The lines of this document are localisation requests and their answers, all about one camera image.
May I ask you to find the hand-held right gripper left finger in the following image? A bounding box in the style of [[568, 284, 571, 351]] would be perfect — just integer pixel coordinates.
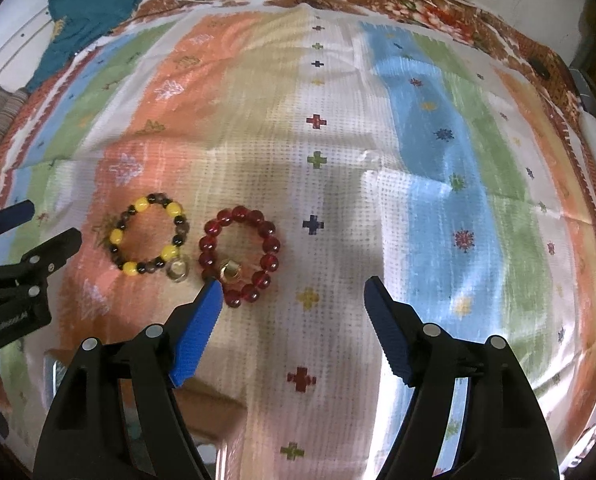
[[32, 280, 225, 480]]

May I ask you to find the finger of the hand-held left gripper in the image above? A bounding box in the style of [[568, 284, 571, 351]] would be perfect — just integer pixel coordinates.
[[0, 200, 36, 248], [0, 227, 82, 287]]

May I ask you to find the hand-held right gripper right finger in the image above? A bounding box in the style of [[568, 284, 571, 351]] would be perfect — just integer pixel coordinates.
[[364, 276, 561, 480]]

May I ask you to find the yellow and black bead bracelet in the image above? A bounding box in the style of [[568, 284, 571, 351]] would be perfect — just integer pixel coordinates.
[[109, 192, 190, 283]]

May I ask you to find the rectangular metal tin box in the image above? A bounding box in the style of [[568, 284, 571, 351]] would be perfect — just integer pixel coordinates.
[[45, 350, 249, 480]]

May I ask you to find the red bead bracelet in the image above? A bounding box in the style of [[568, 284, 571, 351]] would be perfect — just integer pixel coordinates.
[[198, 205, 282, 308]]

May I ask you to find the white headboard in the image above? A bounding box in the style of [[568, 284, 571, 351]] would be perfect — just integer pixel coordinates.
[[0, 0, 54, 106]]

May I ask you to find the colourful striped cloth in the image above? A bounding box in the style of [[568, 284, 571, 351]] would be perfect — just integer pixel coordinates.
[[0, 0, 596, 480]]

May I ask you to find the teal shirt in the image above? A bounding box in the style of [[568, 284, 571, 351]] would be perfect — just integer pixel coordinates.
[[28, 0, 144, 93]]

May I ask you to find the grey box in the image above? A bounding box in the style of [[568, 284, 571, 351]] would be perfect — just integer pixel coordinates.
[[570, 65, 596, 116]]

